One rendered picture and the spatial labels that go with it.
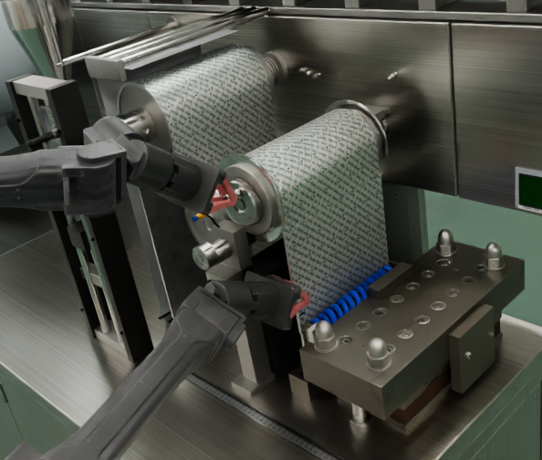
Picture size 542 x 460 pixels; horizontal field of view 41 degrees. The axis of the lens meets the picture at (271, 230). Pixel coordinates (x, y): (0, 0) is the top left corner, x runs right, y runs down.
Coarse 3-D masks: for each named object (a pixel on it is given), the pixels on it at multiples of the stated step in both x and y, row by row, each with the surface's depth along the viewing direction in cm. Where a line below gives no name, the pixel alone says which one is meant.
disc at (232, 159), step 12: (228, 156) 111; (240, 156) 109; (252, 168) 108; (264, 168) 106; (264, 180) 107; (276, 192) 106; (276, 204) 107; (276, 216) 109; (276, 228) 110; (264, 240) 114
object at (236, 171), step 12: (372, 132) 121; (228, 168) 111; (240, 168) 109; (228, 180) 112; (252, 180) 108; (264, 192) 107; (264, 204) 108; (264, 216) 110; (252, 228) 113; (264, 228) 111
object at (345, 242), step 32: (352, 192) 119; (320, 224) 115; (352, 224) 121; (384, 224) 128; (288, 256) 112; (320, 256) 117; (352, 256) 123; (384, 256) 130; (320, 288) 119; (352, 288) 125
